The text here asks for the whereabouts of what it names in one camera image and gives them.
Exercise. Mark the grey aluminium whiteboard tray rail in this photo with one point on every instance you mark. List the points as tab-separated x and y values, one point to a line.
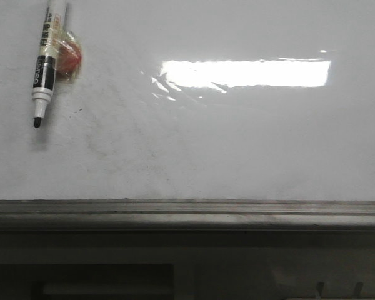
185	215

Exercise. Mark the black white whiteboard marker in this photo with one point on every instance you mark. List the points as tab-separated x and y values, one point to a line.
60	53

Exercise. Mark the white whiteboard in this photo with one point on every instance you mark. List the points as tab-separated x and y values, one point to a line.
194	100

